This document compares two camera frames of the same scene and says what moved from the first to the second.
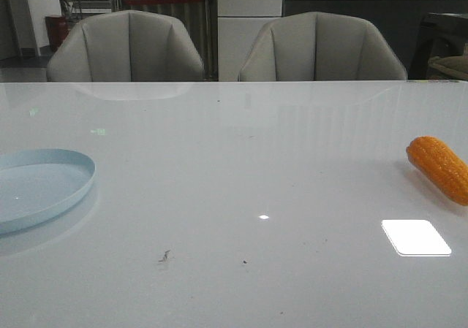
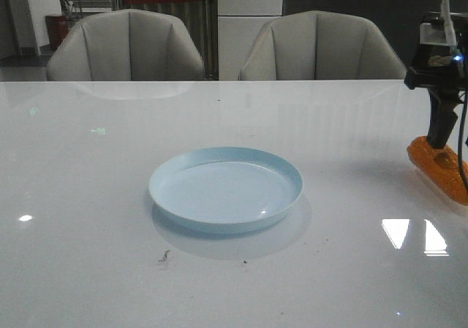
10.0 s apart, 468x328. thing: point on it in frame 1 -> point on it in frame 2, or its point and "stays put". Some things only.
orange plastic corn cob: [439, 164] stays put
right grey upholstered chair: [318, 47] stays put
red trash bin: [58, 28] stays put
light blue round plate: [36, 183] -> [224, 189]
